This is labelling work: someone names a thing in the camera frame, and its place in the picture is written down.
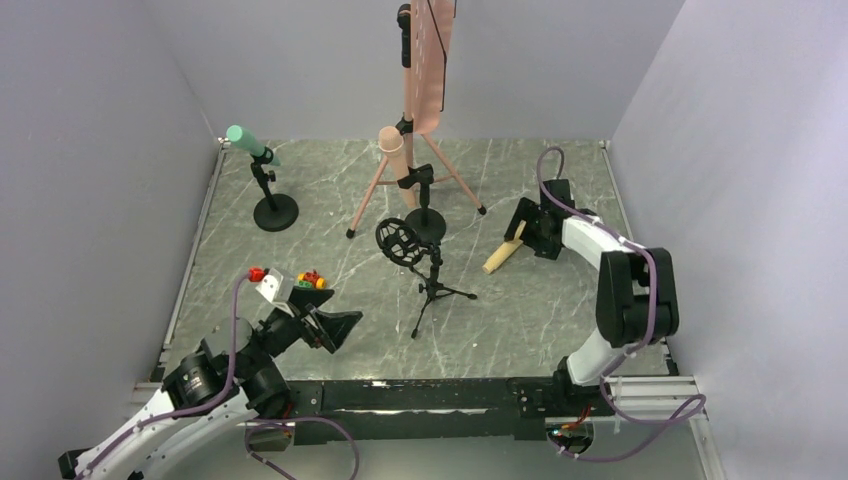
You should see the pink microphone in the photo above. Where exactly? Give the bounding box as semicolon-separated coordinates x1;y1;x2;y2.
378;126;409;181

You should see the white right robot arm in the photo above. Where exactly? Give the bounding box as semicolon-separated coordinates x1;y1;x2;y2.
504;179;680;386

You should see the black round-base mic stand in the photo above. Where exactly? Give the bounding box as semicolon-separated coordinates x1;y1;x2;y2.
397;164;447;243
250;147;299;232

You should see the teal microphone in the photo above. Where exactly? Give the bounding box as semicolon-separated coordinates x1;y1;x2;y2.
226;125;280;166

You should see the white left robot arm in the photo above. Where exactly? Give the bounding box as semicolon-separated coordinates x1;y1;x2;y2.
58;284;363;479

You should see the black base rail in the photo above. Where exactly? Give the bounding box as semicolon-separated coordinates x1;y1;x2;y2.
289;376;611;445

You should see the pink music stand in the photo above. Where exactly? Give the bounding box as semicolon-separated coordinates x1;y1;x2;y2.
346;1;487;239

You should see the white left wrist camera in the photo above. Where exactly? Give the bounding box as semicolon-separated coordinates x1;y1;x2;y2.
248;267;296;308

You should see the colourful toy block car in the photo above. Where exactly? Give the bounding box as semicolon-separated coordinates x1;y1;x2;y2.
297;270;328;290

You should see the yellow microphone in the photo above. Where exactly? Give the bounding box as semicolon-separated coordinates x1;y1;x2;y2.
482;220;526;274

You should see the black shock mount tripod stand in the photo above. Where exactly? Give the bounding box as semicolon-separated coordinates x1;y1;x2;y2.
375;217;478;340

